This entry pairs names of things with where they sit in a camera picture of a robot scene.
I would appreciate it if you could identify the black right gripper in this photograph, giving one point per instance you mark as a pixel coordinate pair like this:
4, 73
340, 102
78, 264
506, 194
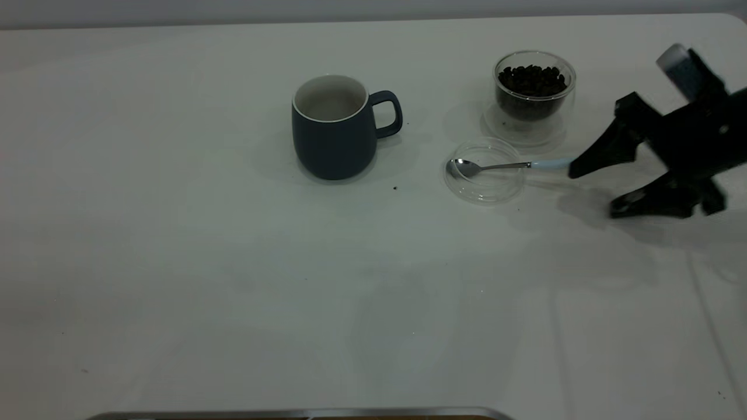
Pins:
700, 140

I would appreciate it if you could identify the clear round glass dish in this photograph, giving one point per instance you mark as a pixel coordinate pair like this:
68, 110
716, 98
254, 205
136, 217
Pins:
484, 189

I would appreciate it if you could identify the dark grey ceramic mug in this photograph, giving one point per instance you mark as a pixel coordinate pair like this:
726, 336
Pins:
335, 149

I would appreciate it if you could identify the roasted coffee beans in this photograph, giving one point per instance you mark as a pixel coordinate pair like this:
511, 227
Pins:
531, 84

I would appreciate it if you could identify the silver metal edge strip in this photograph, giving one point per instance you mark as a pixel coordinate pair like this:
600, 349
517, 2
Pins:
292, 413

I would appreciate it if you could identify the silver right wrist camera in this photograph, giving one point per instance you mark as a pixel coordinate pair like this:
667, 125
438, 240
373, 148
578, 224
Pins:
691, 76

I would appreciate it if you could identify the double-wall glass cup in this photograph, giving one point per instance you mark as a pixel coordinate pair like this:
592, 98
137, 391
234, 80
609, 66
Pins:
528, 131

